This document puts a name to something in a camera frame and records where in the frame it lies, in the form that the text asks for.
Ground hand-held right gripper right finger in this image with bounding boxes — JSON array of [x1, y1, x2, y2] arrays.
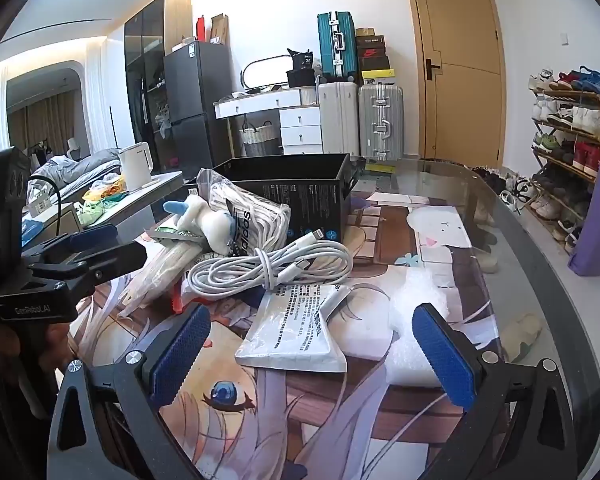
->
[[411, 303, 578, 480]]

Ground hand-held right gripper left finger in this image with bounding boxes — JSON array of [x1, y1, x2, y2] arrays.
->
[[46, 304, 212, 480]]

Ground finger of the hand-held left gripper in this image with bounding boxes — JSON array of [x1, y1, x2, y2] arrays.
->
[[27, 241, 148, 293], [22, 224, 118, 266]]

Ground long green label packet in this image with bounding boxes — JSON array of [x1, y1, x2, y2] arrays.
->
[[114, 225, 208, 317]]

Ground white and blue plush toy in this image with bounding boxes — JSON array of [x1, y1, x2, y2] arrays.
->
[[163, 195, 237, 256]]

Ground white charging cable bundle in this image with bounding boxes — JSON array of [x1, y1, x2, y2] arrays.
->
[[186, 229, 354, 306]]

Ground black cardboard box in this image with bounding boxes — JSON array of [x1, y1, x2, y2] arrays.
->
[[224, 154, 367, 247]]

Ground yellow snack bags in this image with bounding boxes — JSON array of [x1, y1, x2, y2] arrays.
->
[[81, 174, 129, 207]]

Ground small red packet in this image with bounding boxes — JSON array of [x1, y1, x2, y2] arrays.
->
[[169, 286, 195, 315]]

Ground grey side table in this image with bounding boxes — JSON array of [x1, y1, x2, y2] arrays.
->
[[74, 170, 184, 233]]

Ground white bubble wrap sheet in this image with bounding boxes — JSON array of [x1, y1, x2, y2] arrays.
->
[[384, 269, 483, 391]]

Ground bed with grey bedding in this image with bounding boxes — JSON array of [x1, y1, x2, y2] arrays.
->
[[22, 147, 127, 211]]

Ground white electric kettle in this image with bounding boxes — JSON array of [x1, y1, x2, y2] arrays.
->
[[118, 142, 156, 191]]

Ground white printed flat packet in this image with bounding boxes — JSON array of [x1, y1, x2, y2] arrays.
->
[[234, 282, 354, 374]]

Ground beige slipper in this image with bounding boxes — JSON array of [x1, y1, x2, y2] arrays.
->
[[474, 199, 507, 273]]

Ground printed cartoon desk mat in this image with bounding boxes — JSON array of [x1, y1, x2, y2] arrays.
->
[[72, 190, 508, 480]]

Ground bagged white striped socks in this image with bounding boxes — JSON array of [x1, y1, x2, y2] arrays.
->
[[196, 167, 292, 263]]

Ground black refrigerator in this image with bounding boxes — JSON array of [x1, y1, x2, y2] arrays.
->
[[163, 41, 237, 172]]

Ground pile of shoes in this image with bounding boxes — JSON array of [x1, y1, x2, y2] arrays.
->
[[466, 164, 532, 211]]

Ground woven laundry basket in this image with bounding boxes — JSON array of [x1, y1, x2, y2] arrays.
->
[[238, 120, 281, 157]]

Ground dark glass door cabinet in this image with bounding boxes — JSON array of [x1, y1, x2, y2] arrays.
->
[[124, 0, 194, 161]]

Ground purple bag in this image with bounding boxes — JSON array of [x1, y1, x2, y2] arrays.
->
[[567, 162, 600, 278]]

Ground white dressing table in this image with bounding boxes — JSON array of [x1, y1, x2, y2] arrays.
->
[[213, 87, 322, 159]]

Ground white drawer unit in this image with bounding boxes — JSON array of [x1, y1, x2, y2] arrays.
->
[[279, 107, 324, 156]]

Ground oval table mirror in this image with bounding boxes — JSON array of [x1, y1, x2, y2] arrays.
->
[[240, 53, 291, 92]]

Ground silver hard suitcase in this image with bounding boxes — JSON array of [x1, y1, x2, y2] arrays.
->
[[358, 84, 405, 162]]

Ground shoe rack with shoes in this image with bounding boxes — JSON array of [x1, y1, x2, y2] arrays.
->
[[526, 65, 600, 257]]

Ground white hard suitcase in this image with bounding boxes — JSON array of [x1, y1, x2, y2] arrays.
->
[[317, 81, 360, 157]]

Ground black bag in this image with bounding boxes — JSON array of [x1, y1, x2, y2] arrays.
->
[[285, 47, 317, 89]]

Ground yellow shoe box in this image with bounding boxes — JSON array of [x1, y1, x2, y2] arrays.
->
[[360, 68, 397, 86]]

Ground wooden door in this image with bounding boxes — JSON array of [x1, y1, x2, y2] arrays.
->
[[403, 0, 508, 167]]

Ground black shoe box red logo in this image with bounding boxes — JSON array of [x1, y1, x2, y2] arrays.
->
[[357, 47, 387, 72]]

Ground teal hard suitcase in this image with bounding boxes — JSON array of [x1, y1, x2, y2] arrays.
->
[[316, 10, 357, 82]]

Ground dark shoe box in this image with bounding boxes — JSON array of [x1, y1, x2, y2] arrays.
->
[[355, 27, 386, 49]]

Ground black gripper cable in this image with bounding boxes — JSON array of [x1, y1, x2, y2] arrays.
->
[[29, 174, 65, 237]]

